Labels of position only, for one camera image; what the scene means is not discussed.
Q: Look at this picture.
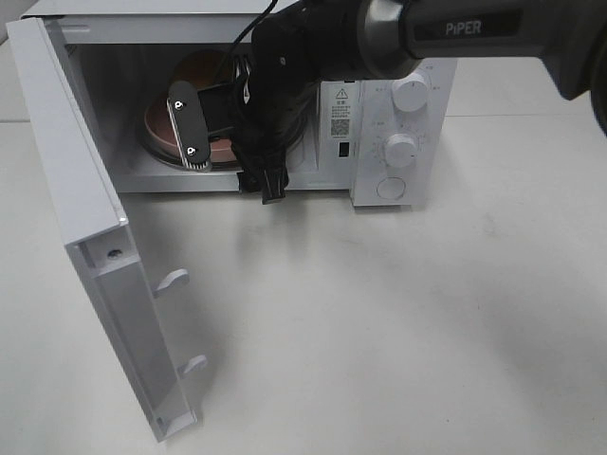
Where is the white timer knob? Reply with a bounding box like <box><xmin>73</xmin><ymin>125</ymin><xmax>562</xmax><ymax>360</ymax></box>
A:
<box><xmin>384</xmin><ymin>134</ymin><xmax>418</xmax><ymax>169</ymax></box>

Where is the white microwave oven body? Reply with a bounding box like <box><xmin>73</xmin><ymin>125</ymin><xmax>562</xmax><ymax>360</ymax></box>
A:
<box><xmin>18</xmin><ymin>1</ymin><xmax>456</xmax><ymax>207</ymax></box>

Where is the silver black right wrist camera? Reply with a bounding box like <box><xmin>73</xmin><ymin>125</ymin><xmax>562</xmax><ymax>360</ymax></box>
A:
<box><xmin>167</xmin><ymin>81</ymin><xmax>236</xmax><ymax>173</ymax></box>

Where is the pink round plate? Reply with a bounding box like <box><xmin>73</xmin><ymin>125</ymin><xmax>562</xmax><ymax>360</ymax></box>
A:
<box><xmin>141</xmin><ymin>92</ymin><xmax>238</xmax><ymax>169</ymax></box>

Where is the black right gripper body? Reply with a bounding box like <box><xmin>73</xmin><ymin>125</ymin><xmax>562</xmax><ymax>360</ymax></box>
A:
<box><xmin>231</xmin><ymin>9</ymin><xmax>341</xmax><ymax>166</ymax></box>

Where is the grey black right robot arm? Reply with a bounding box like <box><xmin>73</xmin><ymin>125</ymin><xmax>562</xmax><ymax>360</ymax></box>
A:
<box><xmin>232</xmin><ymin>1</ymin><xmax>606</xmax><ymax>203</ymax></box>

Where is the round white door button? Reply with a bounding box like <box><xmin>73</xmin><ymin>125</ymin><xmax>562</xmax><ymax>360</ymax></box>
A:
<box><xmin>377</xmin><ymin>177</ymin><xmax>407</xmax><ymax>201</ymax></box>

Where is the burger with lettuce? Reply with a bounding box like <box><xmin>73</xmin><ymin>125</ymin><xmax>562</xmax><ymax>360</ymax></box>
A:
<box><xmin>170</xmin><ymin>49</ymin><xmax>235</xmax><ymax>90</ymax></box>

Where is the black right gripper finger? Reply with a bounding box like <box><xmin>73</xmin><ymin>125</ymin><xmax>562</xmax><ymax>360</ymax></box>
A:
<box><xmin>237</xmin><ymin>167</ymin><xmax>261</xmax><ymax>193</ymax></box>
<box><xmin>260</xmin><ymin>163</ymin><xmax>288</xmax><ymax>205</ymax></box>

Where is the white microwave door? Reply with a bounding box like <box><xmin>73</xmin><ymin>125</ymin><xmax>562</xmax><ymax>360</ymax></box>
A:
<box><xmin>8</xmin><ymin>17</ymin><xmax>207</xmax><ymax>442</ymax></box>

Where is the upper white power knob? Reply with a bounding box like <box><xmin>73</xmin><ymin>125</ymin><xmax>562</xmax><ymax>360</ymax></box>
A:
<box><xmin>391</xmin><ymin>69</ymin><xmax>431</xmax><ymax>113</ymax></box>

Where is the white warning label sticker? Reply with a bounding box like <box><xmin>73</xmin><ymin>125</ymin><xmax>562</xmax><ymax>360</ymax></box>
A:
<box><xmin>329</xmin><ymin>85</ymin><xmax>352</xmax><ymax>138</ymax></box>

